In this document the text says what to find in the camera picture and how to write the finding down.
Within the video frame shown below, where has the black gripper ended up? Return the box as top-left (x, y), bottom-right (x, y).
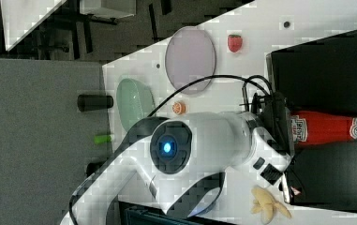
top-left (250, 92), bottom-right (294, 157)

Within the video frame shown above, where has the red ketchup bottle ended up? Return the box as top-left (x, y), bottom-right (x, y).
top-left (290, 111), bottom-right (357, 146)

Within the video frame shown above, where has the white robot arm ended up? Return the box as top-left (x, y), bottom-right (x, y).
top-left (60, 112), bottom-right (291, 225)

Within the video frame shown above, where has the black microwave oven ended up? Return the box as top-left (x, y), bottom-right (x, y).
top-left (266, 29), bottom-right (357, 213)

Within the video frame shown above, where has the yellow peeled banana toy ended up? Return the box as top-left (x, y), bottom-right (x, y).
top-left (250, 187), bottom-right (292, 225)

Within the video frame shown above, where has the red toy strawberry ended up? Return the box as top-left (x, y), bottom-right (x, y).
top-left (228, 35), bottom-right (243, 53)

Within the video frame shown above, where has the orange slice toy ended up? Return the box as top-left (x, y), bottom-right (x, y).
top-left (172, 101), bottom-right (186, 115)

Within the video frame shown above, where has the purple round plate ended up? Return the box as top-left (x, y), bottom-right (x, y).
top-left (165, 26), bottom-right (216, 90)

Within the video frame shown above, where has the green perforated colander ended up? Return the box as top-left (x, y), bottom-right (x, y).
top-left (116, 78), bottom-right (155, 131)

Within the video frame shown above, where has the green marker pen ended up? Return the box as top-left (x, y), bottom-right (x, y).
top-left (94, 134), bottom-right (113, 144)

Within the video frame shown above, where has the black cylinder on floor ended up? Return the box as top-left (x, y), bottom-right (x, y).
top-left (77, 95), bottom-right (113, 112)

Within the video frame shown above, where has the black cylinder cup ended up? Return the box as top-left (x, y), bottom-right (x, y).
top-left (86, 161), bottom-right (105, 177)

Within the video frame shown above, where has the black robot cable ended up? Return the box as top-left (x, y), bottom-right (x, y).
top-left (147, 74), bottom-right (275, 118)

